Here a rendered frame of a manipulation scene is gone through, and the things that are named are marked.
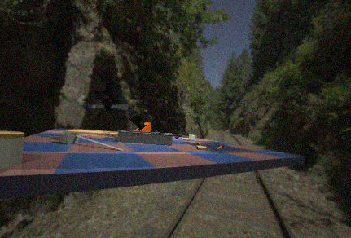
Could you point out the light brown wooden board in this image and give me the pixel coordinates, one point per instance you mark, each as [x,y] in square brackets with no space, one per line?
[98,132]

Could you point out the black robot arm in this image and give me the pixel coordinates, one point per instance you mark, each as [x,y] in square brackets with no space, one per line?
[105,75]

